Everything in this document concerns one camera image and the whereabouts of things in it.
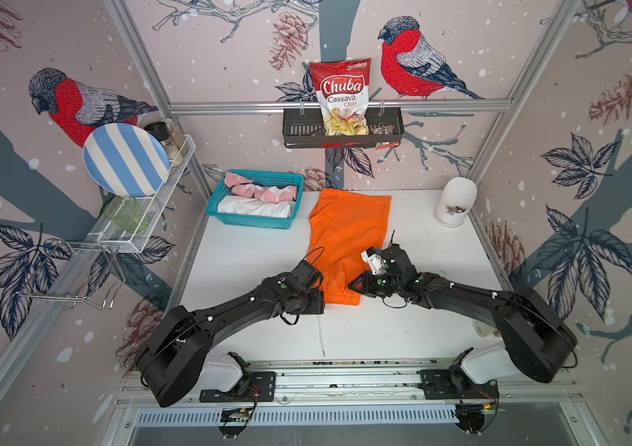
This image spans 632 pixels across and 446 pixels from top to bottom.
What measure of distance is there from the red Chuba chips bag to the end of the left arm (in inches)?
18.1

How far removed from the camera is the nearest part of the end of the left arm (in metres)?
0.59

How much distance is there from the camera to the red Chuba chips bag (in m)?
0.81

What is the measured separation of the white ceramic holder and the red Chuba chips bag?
0.42m

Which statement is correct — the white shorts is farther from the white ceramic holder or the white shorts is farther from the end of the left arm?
the white ceramic holder

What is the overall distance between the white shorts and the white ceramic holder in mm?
595

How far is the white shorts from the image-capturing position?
1074mm
